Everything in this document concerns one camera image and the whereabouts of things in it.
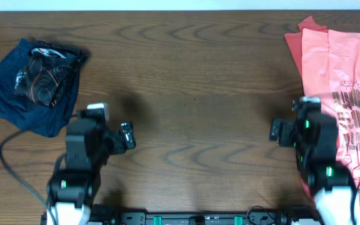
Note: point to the pink shirt with bronze lettering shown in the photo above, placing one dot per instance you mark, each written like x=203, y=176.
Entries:
x=331, y=71

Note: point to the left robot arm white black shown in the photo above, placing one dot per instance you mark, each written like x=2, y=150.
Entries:
x=77, y=175

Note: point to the black shirt orange swirl print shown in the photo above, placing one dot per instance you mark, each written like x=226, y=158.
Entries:
x=49, y=74

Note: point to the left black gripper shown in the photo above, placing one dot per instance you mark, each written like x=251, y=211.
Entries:
x=117, y=141

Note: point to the navy blue folded shirt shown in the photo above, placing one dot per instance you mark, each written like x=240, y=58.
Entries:
x=23, y=113

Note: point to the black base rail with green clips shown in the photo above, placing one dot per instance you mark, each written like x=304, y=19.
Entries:
x=256, y=215

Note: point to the red shirt with navy lettering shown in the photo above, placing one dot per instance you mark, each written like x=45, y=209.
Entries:
x=294, y=40

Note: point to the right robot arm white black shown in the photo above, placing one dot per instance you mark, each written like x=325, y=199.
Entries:
x=314, y=136

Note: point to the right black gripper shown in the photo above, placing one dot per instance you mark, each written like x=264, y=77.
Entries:
x=287, y=127

